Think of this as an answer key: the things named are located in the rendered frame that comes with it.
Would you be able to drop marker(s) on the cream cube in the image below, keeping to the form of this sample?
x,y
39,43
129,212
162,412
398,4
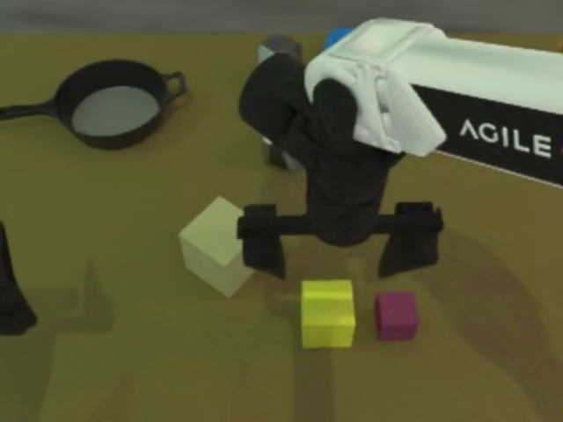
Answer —
x,y
211,246

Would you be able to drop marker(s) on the magenta cube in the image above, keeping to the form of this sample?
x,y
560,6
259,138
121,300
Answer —
x,y
396,315

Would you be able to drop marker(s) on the yellow cube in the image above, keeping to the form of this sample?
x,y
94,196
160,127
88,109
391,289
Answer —
x,y
327,314

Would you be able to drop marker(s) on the blue round object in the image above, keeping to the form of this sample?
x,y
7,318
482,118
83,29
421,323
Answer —
x,y
336,37

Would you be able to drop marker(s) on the grey box object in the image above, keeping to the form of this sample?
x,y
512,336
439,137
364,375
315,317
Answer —
x,y
281,46

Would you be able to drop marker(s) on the black cast iron skillet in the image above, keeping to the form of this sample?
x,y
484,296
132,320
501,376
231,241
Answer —
x,y
114,107

